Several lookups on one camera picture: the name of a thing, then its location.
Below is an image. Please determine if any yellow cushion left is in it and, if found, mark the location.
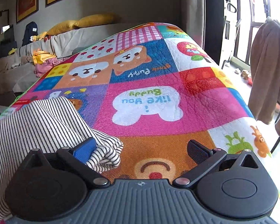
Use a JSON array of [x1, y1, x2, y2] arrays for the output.
[[47, 20, 78, 36]]

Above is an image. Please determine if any yellow cushion right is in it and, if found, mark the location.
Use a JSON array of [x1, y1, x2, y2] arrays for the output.
[[74, 13, 121, 28]]

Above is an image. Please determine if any beige covered sofa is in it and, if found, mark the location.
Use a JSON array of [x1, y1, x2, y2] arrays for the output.
[[0, 22, 145, 99]]

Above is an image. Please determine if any colourful cartoon play mat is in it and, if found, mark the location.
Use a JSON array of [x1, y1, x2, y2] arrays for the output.
[[0, 22, 280, 224]]

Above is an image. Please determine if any black metal chair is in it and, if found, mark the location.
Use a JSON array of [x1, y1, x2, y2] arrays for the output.
[[270, 99, 280, 154]]

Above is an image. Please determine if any pink cloth on sofa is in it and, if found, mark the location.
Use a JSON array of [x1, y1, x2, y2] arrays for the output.
[[34, 58, 66, 77]]

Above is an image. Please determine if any yellow cloth on sofa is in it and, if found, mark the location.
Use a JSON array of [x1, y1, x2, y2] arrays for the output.
[[32, 50, 56, 65]]

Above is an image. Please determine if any yellow cushion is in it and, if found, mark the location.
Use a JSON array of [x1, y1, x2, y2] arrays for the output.
[[74, 13, 121, 28], [47, 20, 78, 36]]

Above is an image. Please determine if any striped knit sweater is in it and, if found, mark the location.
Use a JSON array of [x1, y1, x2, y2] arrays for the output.
[[0, 97, 123, 221]]

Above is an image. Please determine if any beige curtain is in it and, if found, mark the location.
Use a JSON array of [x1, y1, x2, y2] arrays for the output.
[[181, 0, 205, 48]]

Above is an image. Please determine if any white exercise machine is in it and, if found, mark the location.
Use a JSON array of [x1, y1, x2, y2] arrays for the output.
[[220, 1, 239, 69]]

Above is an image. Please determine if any brown blanket on chair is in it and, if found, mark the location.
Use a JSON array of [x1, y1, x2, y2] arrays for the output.
[[248, 19, 280, 124]]

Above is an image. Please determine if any dark blue backpack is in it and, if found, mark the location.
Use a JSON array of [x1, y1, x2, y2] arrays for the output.
[[21, 21, 38, 46]]

